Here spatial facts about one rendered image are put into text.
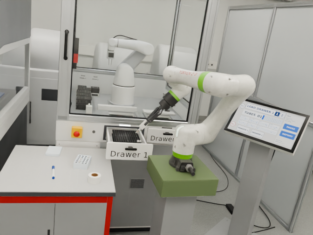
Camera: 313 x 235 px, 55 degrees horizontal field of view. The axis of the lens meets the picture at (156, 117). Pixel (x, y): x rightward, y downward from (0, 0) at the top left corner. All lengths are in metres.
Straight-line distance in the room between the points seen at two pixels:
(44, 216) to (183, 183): 0.76
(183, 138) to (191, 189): 0.29
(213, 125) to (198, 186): 0.36
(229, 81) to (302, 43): 1.72
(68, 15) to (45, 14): 3.24
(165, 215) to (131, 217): 0.69
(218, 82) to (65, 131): 1.14
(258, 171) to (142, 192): 0.91
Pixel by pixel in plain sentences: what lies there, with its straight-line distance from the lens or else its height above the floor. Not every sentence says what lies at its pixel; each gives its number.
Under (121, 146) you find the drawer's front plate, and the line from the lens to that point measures 1.86.
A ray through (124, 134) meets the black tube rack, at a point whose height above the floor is 0.90.
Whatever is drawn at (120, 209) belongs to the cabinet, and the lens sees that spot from 2.47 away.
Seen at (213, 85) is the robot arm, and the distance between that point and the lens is 1.50.
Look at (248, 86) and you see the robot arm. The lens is 1.61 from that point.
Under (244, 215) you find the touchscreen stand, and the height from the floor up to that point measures 0.30.
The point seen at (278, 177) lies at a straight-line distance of 3.25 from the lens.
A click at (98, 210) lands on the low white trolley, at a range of 1.74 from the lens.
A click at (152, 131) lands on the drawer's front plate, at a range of 2.18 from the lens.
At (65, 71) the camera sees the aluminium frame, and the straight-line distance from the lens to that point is 2.05.
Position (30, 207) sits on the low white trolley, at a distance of 1.74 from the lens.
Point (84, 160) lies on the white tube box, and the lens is 1.91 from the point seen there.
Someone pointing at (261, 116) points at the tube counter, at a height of 1.11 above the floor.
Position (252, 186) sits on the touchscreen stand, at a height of 0.56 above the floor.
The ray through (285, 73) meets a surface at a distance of 3.23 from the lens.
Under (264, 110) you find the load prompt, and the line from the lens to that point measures 2.37.
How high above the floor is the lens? 1.62
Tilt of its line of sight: 16 degrees down
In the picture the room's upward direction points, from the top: 8 degrees clockwise
